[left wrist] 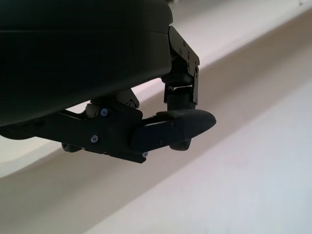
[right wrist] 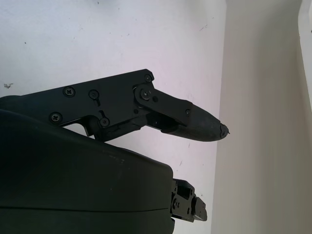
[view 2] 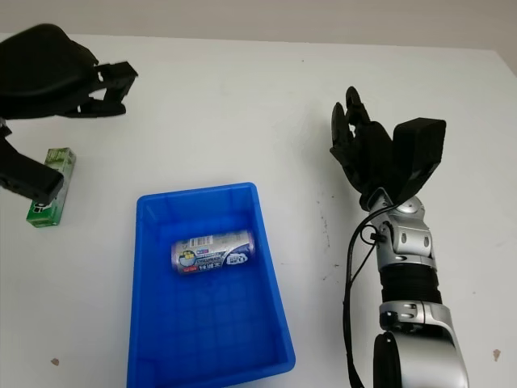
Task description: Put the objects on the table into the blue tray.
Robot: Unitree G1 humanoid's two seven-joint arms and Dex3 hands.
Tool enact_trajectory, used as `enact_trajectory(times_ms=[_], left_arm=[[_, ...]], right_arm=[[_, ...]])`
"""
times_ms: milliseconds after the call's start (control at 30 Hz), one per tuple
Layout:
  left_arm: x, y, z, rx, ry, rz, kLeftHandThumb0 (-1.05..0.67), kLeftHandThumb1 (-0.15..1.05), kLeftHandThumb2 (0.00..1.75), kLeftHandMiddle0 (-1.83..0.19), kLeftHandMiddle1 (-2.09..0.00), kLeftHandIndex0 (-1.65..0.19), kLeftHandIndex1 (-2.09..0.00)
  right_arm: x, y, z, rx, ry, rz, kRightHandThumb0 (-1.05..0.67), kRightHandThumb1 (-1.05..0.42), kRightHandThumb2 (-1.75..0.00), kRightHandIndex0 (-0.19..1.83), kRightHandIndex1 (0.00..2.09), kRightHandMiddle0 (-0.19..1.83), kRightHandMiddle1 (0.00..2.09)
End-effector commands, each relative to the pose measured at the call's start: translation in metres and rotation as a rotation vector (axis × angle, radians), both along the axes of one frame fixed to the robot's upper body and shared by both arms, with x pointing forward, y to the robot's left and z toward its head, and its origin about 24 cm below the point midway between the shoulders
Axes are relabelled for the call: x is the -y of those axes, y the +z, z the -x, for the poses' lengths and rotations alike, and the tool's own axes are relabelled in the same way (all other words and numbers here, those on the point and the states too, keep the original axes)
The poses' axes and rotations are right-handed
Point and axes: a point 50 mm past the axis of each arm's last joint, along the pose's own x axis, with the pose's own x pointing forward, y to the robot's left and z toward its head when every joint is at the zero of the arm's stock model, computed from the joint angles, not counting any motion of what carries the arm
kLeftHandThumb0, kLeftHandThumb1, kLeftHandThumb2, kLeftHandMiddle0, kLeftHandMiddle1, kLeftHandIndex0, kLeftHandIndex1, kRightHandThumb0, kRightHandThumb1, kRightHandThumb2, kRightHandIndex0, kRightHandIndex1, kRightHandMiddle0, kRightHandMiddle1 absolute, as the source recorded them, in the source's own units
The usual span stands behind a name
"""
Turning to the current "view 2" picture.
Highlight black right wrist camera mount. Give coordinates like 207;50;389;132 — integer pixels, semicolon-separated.
390;116;448;204

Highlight blue plastic tray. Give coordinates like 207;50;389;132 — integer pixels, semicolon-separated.
125;181;296;388

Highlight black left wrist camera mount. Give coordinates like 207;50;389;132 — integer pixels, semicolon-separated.
0;117;66;203

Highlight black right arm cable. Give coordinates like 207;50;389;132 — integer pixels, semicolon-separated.
341;201;391;388

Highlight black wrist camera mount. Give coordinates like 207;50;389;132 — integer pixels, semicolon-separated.
0;117;66;203
390;116;448;204

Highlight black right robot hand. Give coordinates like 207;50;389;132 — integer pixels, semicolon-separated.
329;86;400;204

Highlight green carton box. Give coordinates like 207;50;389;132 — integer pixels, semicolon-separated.
25;146;78;229

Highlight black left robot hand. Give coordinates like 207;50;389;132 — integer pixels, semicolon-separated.
0;23;140;121

